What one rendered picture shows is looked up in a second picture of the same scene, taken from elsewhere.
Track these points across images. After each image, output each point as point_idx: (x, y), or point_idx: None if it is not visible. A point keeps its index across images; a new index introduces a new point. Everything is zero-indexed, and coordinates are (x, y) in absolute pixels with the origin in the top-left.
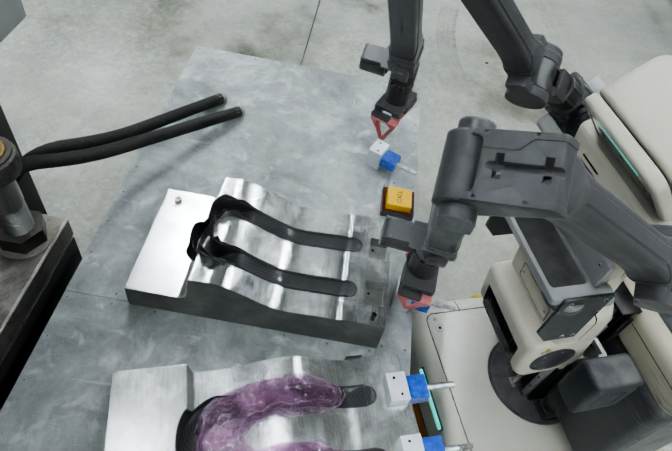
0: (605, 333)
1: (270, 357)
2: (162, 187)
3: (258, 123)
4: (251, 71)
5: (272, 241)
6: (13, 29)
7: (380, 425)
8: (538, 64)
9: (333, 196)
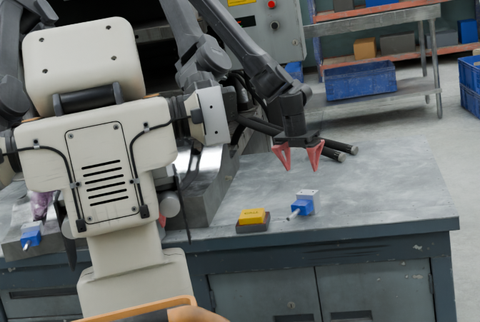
0: None
1: None
2: (255, 161)
3: (336, 168)
4: (406, 153)
5: (182, 166)
6: (288, 61)
7: (56, 223)
8: (183, 50)
9: (259, 203)
